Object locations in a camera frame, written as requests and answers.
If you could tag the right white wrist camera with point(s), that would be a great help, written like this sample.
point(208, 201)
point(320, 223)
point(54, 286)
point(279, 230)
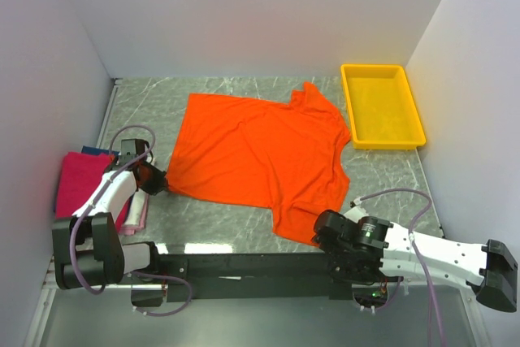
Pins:
point(356, 211)

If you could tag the orange t shirt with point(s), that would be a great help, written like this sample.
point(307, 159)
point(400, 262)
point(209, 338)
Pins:
point(285, 157)

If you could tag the folded navy t shirt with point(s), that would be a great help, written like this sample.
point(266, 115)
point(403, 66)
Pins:
point(94, 151)

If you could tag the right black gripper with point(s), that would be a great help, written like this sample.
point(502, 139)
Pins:
point(327, 247)

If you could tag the yellow plastic tray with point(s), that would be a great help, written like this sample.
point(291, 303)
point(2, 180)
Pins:
point(381, 108)

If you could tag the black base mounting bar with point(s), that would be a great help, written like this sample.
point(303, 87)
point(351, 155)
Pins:
point(245, 276)

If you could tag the folded magenta t shirt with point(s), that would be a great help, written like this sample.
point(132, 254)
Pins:
point(80, 175)

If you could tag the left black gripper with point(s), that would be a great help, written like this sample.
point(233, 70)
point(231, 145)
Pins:
point(158, 183)

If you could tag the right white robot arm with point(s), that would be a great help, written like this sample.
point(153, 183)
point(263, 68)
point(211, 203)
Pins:
point(489, 270)

